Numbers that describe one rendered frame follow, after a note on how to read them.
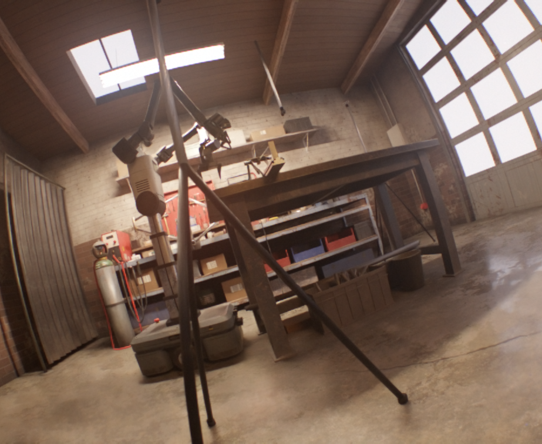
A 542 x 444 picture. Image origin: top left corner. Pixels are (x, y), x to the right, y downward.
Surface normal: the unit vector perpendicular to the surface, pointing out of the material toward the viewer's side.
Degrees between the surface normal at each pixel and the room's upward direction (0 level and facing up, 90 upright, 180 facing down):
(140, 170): 90
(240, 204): 90
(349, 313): 90
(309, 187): 90
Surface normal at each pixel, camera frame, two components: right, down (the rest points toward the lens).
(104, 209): 0.18, -0.14
